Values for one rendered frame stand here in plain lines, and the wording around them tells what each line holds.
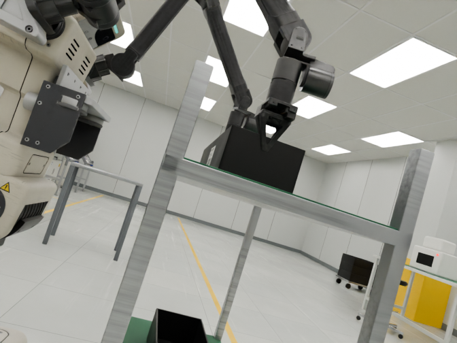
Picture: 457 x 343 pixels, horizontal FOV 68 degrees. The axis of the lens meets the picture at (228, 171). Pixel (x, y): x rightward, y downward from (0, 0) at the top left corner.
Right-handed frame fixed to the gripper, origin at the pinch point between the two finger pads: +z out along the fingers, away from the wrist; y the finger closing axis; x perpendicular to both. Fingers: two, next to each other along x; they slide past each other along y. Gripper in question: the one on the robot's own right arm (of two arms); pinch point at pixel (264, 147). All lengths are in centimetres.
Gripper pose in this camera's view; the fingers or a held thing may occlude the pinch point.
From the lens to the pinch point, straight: 73.2
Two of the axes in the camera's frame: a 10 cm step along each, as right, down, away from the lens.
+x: -9.4, -3.0, -1.6
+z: -2.9, 9.5, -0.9
